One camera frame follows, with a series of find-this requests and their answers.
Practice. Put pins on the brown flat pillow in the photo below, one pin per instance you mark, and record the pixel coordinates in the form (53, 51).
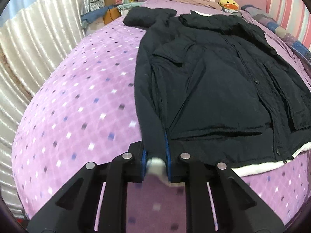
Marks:
(209, 4)

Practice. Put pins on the patchwork folded quilt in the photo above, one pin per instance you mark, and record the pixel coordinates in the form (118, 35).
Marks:
(266, 20)

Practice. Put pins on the blue cloth on nightstand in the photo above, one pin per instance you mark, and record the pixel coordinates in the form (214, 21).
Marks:
(92, 16)

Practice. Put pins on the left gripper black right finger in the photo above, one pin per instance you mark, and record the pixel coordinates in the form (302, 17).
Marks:
(217, 199)

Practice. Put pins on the purple diamond pattern bedspread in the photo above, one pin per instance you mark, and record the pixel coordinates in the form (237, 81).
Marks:
(85, 112)

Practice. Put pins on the cream pleated curtain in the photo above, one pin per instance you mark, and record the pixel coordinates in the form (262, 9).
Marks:
(33, 43)

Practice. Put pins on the black padded winter coat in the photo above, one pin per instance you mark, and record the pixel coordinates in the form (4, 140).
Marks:
(213, 87)

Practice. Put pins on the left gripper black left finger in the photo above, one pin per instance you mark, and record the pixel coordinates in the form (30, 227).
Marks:
(94, 199)

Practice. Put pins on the orange wooden nightstand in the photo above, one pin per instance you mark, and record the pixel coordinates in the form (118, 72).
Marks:
(111, 15)

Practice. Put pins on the yellow duck plush toy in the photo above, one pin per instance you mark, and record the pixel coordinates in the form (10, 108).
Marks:
(229, 4)

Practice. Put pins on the grey patterned storage box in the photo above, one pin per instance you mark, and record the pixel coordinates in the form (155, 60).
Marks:
(96, 4)

